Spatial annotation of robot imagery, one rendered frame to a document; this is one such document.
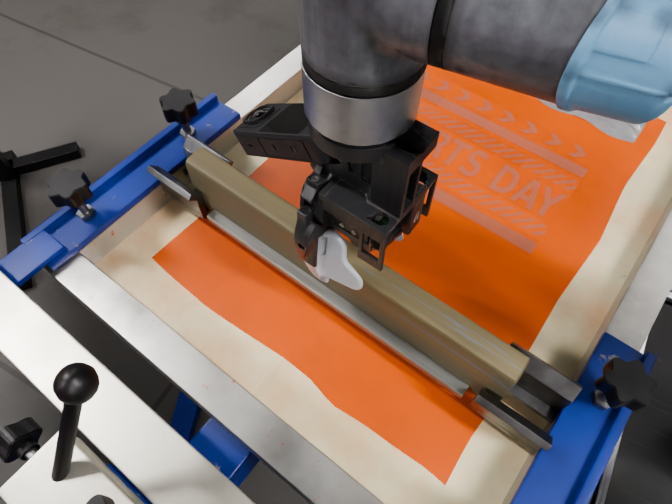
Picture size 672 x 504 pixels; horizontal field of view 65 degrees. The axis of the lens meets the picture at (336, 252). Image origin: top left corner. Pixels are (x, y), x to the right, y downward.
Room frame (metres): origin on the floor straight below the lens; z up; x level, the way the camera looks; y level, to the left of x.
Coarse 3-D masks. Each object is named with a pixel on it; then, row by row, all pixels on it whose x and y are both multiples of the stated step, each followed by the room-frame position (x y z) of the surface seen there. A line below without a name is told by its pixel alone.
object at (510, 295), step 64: (576, 128) 0.54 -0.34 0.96; (576, 192) 0.42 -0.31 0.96; (448, 256) 0.33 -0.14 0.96; (512, 256) 0.33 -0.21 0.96; (576, 256) 0.33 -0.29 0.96; (320, 320) 0.24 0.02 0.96; (512, 320) 0.24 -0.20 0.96; (320, 384) 0.17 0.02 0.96; (384, 384) 0.17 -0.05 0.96; (448, 448) 0.11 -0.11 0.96
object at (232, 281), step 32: (288, 160) 0.48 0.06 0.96; (288, 192) 0.42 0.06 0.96; (192, 224) 0.37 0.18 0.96; (160, 256) 0.33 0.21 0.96; (192, 256) 0.33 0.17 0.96; (224, 256) 0.33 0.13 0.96; (256, 256) 0.33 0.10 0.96; (192, 288) 0.28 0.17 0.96; (224, 288) 0.28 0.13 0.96; (256, 288) 0.28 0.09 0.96; (288, 288) 0.28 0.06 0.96; (256, 320) 0.24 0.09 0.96; (288, 320) 0.24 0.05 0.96
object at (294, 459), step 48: (240, 96) 0.57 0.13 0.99; (288, 96) 0.60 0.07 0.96; (96, 240) 0.33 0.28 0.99; (96, 288) 0.27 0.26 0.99; (624, 288) 0.27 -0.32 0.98; (144, 336) 0.21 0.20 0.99; (624, 336) 0.21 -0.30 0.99; (192, 384) 0.16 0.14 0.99; (240, 432) 0.11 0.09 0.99; (288, 432) 0.11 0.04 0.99; (288, 480) 0.07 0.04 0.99; (336, 480) 0.07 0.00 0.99
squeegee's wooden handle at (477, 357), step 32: (192, 160) 0.39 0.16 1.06; (224, 192) 0.35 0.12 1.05; (256, 192) 0.34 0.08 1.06; (256, 224) 0.32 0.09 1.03; (288, 224) 0.30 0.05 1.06; (288, 256) 0.30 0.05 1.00; (352, 256) 0.26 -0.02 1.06; (384, 288) 0.23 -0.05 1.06; (416, 288) 0.23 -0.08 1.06; (384, 320) 0.22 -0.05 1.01; (416, 320) 0.20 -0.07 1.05; (448, 320) 0.20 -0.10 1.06; (448, 352) 0.18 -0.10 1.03; (480, 352) 0.17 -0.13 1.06; (512, 352) 0.17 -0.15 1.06; (480, 384) 0.15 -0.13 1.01; (512, 384) 0.14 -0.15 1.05
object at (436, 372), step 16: (224, 224) 0.35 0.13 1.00; (240, 240) 0.33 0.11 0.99; (256, 240) 0.32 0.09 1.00; (272, 256) 0.30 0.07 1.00; (288, 272) 0.28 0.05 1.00; (304, 272) 0.28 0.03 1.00; (304, 288) 0.27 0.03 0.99; (320, 288) 0.26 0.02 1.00; (336, 304) 0.24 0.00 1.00; (352, 320) 0.23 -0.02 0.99; (368, 320) 0.23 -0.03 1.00; (384, 336) 0.21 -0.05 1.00; (400, 352) 0.19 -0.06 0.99; (416, 352) 0.19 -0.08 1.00; (432, 368) 0.17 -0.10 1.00; (448, 384) 0.16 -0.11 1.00; (464, 384) 0.16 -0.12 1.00
